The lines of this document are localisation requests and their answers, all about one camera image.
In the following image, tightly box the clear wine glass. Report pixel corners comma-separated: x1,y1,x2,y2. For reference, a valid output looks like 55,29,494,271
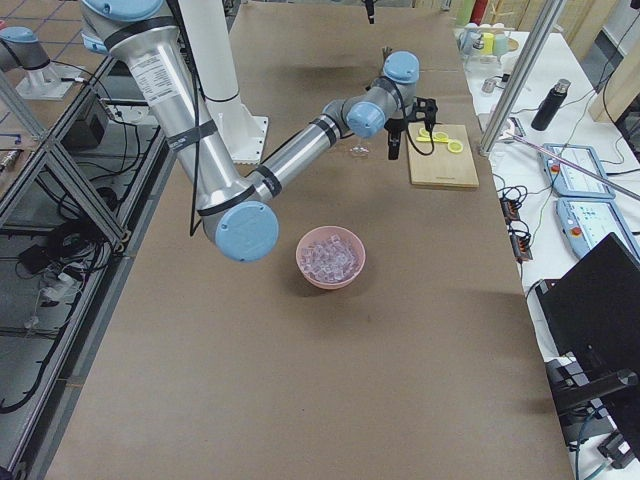
349,139,370,158

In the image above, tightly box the steel jigger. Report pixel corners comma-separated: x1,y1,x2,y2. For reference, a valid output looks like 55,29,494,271
381,46,393,62

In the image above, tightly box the lemon slice middle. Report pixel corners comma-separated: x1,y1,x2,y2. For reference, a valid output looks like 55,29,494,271
433,131,449,142

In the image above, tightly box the grey blue cup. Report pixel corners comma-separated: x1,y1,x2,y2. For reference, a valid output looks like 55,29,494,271
458,24,482,55

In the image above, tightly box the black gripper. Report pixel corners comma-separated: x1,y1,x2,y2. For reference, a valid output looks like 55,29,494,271
364,0,438,160

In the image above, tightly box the aluminium frame post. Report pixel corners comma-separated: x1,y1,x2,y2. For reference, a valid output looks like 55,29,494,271
478,0,567,157

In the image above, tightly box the pink bowl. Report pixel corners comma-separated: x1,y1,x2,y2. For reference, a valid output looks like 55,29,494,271
295,225,366,290

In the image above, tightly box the silver metal rod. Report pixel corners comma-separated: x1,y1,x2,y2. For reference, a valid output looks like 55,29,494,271
505,132,640,201

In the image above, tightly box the black thermos bottle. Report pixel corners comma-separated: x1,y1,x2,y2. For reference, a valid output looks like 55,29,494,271
531,78,571,131

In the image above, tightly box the yellow cup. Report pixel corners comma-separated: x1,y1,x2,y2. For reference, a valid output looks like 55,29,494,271
480,32,495,56

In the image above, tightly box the clear ice cubes pile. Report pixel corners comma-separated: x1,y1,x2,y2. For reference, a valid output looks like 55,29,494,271
299,235,360,284

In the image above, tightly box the bamboo cutting board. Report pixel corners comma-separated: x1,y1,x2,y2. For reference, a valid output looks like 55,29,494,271
407,123,479,189

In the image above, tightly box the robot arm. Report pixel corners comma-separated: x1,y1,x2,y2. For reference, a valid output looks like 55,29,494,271
81,1,433,262

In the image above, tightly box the teach pendant tablet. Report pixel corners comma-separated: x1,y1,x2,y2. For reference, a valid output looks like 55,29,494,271
538,143,625,197

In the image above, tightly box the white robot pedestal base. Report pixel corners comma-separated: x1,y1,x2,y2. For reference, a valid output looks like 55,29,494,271
178,0,269,164

